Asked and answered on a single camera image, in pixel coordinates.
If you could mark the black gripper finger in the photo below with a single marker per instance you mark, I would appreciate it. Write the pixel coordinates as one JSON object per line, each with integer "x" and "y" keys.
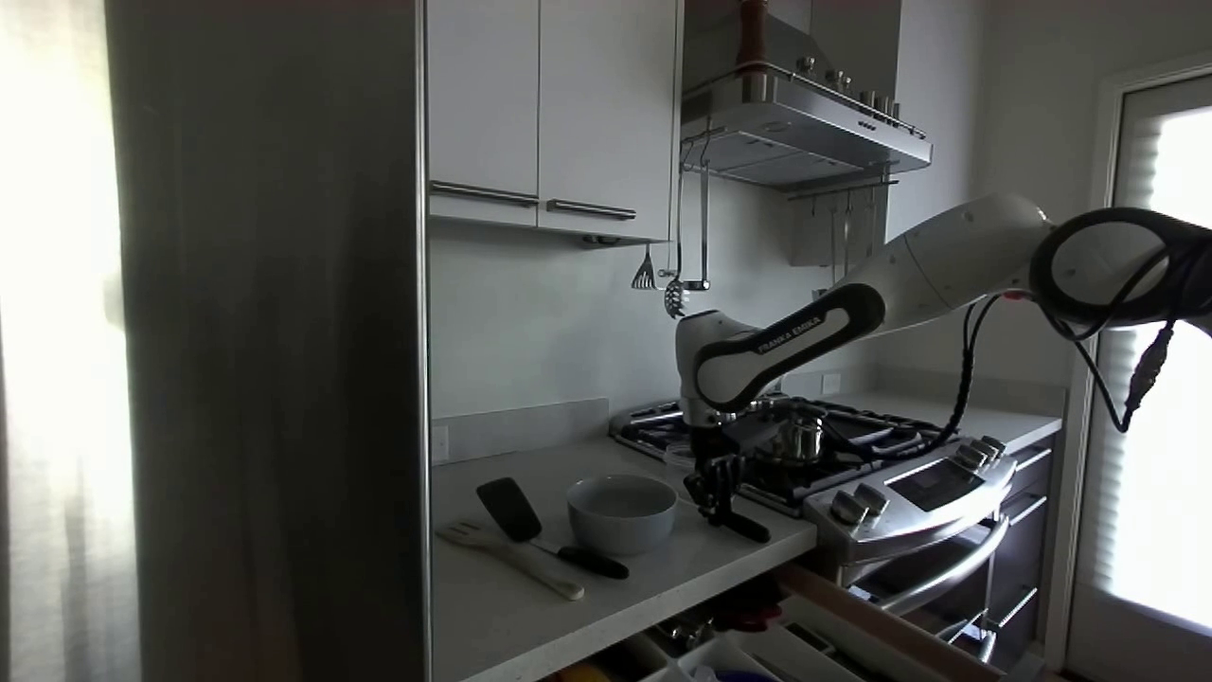
{"x": 736, "y": 486}
{"x": 701, "y": 495}

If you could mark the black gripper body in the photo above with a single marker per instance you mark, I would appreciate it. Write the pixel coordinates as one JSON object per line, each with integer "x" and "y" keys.
{"x": 716, "y": 453}

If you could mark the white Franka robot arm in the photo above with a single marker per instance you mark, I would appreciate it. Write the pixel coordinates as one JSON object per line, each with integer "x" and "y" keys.
{"x": 932, "y": 269}

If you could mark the open wooden drawer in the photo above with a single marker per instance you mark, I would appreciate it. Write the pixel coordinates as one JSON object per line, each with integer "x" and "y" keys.
{"x": 884, "y": 629}

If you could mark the stainless steel pot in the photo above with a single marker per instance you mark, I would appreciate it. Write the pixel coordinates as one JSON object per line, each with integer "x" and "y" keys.
{"x": 802, "y": 436}

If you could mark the white ceramic bowl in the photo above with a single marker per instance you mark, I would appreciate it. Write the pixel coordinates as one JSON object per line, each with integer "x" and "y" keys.
{"x": 624, "y": 512}

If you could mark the white cutlery tray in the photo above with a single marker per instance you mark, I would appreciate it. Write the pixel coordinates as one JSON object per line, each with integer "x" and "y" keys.
{"x": 760, "y": 657}

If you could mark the stainless steel gas range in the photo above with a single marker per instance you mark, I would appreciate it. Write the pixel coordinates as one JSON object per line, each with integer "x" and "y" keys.
{"x": 912, "y": 495}

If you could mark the black spatula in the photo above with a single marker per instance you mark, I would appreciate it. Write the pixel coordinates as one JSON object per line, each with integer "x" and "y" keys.
{"x": 514, "y": 508}

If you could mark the hanging triangular utensil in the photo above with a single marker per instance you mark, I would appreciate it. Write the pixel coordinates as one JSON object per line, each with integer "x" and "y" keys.
{"x": 647, "y": 275}

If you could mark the light wooden spatula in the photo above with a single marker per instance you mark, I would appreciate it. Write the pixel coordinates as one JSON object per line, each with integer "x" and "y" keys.
{"x": 515, "y": 562}

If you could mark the stainless steel range hood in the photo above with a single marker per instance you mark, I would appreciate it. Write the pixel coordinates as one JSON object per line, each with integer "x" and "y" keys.
{"x": 797, "y": 128}

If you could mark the wide white cabinet door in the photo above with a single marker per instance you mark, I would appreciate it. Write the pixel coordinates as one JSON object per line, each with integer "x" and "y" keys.
{"x": 605, "y": 116}

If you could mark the white cabinet beside hood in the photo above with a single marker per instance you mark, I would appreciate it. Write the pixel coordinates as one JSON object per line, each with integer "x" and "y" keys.
{"x": 932, "y": 116}

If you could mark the bright glass door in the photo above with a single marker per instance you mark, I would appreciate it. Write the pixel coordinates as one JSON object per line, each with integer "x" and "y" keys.
{"x": 1155, "y": 504}

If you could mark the narrow white cabinet door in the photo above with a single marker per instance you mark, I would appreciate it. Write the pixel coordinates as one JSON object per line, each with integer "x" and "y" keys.
{"x": 482, "y": 99}

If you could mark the dark tall refrigerator panel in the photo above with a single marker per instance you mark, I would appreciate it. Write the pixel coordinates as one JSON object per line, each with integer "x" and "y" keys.
{"x": 268, "y": 352}

